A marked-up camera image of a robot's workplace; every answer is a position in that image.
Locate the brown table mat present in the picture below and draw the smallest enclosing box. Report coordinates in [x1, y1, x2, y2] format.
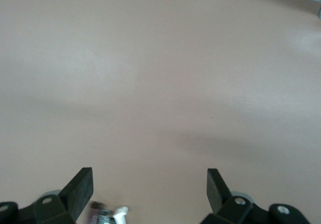
[0, 0, 321, 224]

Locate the brown electrical component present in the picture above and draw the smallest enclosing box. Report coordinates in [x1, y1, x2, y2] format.
[89, 200, 113, 224]

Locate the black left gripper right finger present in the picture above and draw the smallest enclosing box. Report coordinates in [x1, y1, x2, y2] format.
[200, 168, 310, 224]

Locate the white C-shaped ring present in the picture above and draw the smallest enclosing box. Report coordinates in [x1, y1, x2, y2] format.
[112, 205, 130, 224]

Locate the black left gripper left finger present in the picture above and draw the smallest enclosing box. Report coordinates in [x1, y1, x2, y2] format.
[0, 167, 94, 224]

